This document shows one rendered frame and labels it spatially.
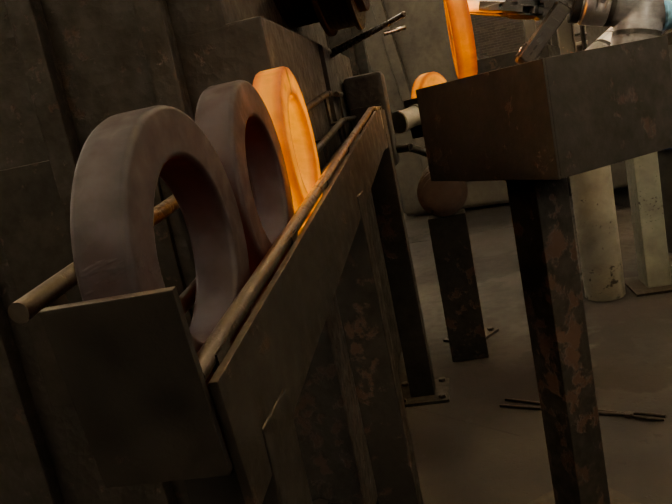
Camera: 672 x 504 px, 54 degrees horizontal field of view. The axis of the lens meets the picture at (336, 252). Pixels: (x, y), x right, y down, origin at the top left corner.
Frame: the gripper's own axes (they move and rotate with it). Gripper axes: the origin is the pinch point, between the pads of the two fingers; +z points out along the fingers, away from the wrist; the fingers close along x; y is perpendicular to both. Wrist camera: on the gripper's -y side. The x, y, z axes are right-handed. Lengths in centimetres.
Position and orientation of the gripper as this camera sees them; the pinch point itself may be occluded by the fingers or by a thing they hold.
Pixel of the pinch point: (456, 8)
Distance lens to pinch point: 122.0
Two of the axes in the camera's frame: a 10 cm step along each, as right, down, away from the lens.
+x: -1.5, 2.4, -9.6
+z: -9.9, -1.0, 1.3
